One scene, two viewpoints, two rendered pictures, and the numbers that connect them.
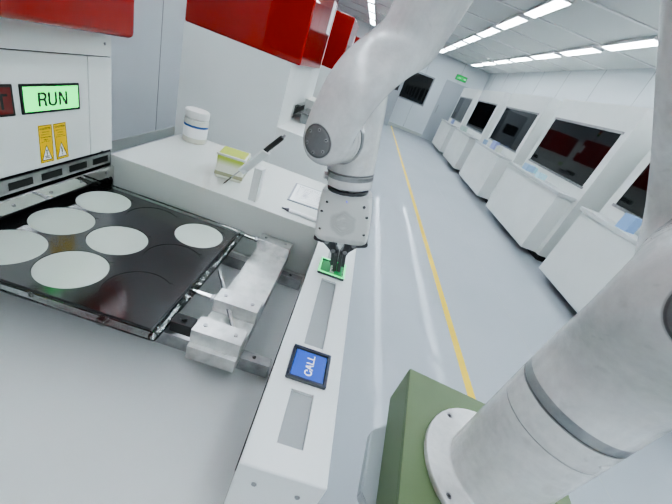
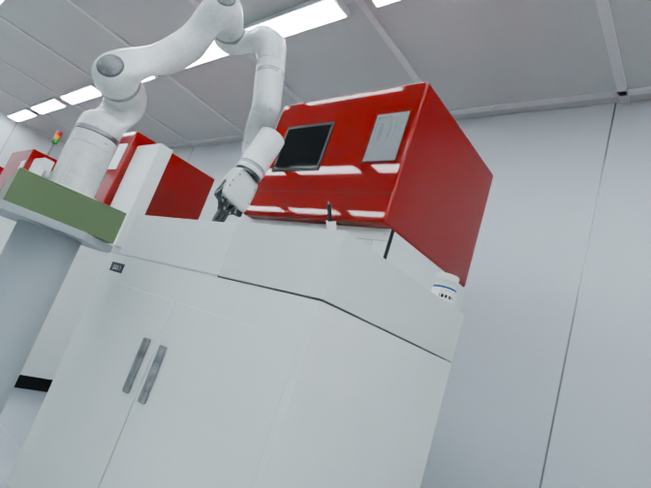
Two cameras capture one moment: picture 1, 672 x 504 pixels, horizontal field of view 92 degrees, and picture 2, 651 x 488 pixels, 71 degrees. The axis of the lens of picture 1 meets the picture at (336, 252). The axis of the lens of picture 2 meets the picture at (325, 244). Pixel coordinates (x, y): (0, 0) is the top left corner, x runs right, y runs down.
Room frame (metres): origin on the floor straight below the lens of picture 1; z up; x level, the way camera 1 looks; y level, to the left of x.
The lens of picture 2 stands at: (1.71, -0.64, 0.72)
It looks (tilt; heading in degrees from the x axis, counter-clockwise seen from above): 13 degrees up; 137
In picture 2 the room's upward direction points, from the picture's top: 19 degrees clockwise
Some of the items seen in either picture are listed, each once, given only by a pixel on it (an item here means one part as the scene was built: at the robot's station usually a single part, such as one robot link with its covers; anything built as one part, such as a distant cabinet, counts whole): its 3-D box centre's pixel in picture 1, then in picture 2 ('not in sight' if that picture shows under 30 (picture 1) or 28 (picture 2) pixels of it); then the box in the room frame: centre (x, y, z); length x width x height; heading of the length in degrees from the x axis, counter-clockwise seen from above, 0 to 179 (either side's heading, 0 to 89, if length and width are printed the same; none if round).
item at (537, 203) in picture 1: (568, 180); not in sight; (5.22, -2.76, 1.00); 1.80 x 1.08 x 2.00; 4
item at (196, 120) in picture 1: (196, 125); (444, 290); (0.98, 0.55, 1.01); 0.07 x 0.07 x 0.10
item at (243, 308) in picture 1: (237, 305); not in sight; (0.45, 0.13, 0.89); 0.08 x 0.03 x 0.03; 94
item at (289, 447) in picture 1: (311, 335); (183, 246); (0.45, -0.02, 0.89); 0.55 x 0.09 x 0.14; 4
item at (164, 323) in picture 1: (208, 272); not in sight; (0.50, 0.22, 0.90); 0.38 x 0.01 x 0.01; 4
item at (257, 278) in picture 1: (249, 293); not in sight; (0.52, 0.14, 0.87); 0.36 x 0.08 x 0.03; 4
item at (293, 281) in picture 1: (203, 249); not in sight; (0.64, 0.30, 0.84); 0.50 x 0.02 x 0.03; 94
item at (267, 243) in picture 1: (274, 245); not in sight; (0.69, 0.15, 0.89); 0.08 x 0.03 x 0.03; 94
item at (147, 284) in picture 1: (118, 240); not in sight; (0.49, 0.40, 0.90); 0.34 x 0.34 x 0.01; 4
